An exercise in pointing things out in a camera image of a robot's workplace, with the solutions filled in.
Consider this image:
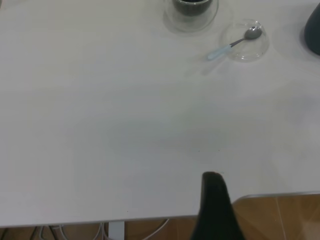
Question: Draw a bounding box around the dark grey ceramic mug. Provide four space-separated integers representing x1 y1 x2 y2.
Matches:
303 3 320 56

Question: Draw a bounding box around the dark coffee beans pile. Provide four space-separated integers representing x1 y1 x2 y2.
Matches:
174 0 210 16

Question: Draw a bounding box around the clear round glass lid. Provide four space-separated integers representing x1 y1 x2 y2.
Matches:
221 18 270 63

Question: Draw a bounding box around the white table leg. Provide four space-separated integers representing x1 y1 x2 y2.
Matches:
108 221 125 240

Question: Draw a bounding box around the clear double-wall glass cup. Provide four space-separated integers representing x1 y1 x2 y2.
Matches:
163 0 219 33

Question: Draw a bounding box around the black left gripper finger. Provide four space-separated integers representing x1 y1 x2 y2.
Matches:
189 171 248 240

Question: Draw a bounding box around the metal spoon pale blue handle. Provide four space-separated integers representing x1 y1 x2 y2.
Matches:
206 26 263 61

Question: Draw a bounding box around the white cable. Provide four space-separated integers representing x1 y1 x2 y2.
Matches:
147 218 170 240
96 221 109 240
48 224 66 240

